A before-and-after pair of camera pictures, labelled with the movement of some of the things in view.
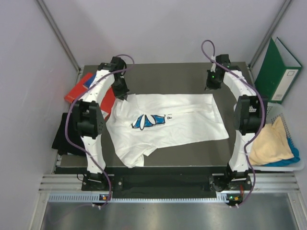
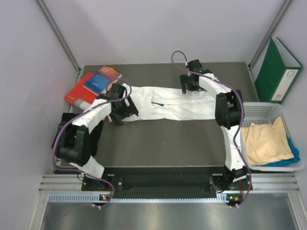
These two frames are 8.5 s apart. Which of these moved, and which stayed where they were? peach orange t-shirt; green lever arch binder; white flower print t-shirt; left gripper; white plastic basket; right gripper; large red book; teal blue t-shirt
Moved: right gripper; left gripper; white flower print t-shirt
Stayed: peach orange t-shirt; green lever arch binder; large red book; white plastic basket; teal blue t-shirt
